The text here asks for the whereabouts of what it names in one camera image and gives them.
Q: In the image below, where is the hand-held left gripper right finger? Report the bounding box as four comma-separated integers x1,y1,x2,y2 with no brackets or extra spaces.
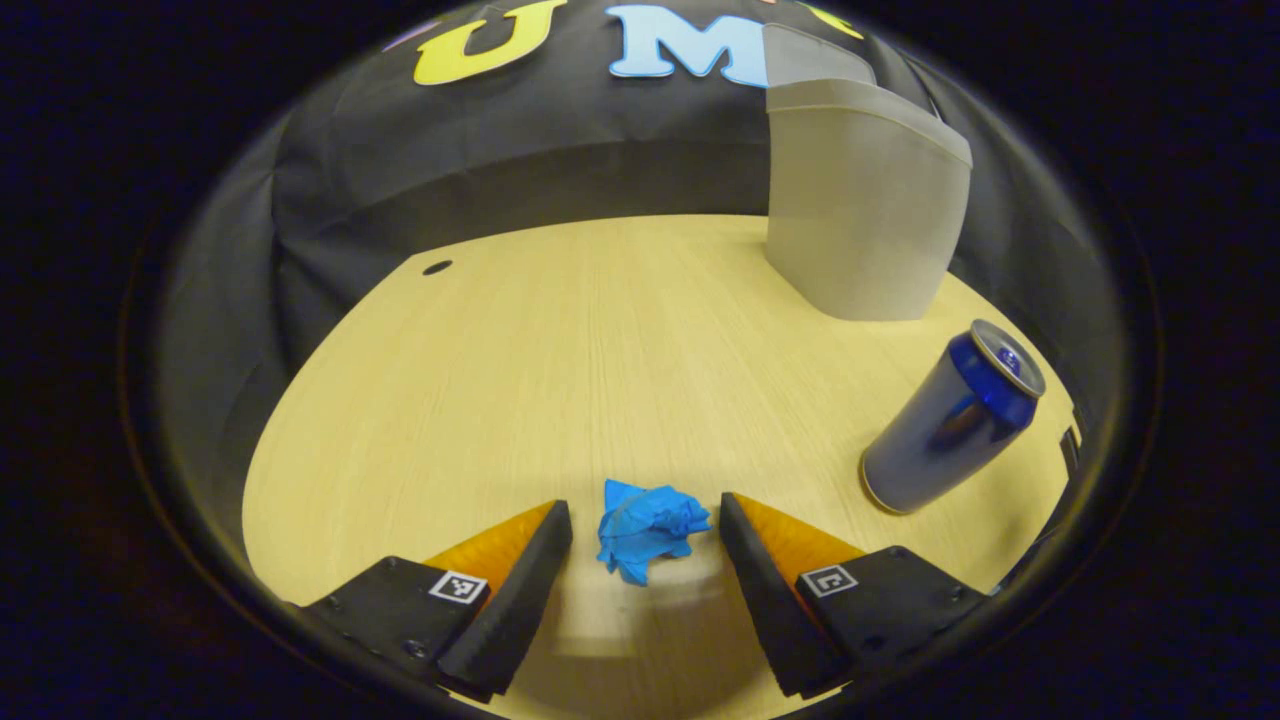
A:
718,491,991,700

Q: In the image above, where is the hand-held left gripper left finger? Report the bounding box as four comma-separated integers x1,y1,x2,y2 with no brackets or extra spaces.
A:
298,499,575,701

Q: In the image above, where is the blue paper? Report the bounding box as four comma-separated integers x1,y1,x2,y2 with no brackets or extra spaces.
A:
597,479,713,587

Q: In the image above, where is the blue pop can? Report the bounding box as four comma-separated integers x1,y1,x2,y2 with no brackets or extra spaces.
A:
860,319,1047,516

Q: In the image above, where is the white desktop garbage bin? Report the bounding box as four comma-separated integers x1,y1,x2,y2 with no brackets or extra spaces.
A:
763,22,973,322

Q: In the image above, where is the black backdrop cloth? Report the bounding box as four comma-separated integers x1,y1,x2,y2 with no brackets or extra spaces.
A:
160,0,1131,561

